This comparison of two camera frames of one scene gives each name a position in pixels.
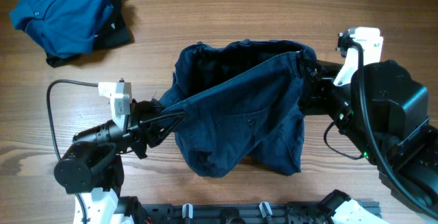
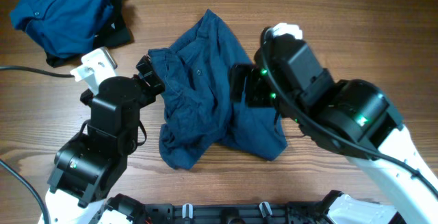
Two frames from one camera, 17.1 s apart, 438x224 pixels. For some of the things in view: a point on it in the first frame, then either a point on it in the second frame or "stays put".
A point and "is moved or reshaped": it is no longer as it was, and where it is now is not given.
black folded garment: x=113 y=32 stays put
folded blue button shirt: x=66 y=14 stays put
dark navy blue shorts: x=241 y=101 is moved or reshaped
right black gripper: x=321 y=79 to x=254 y=94
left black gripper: x=142 y=118 to x=155 y=85
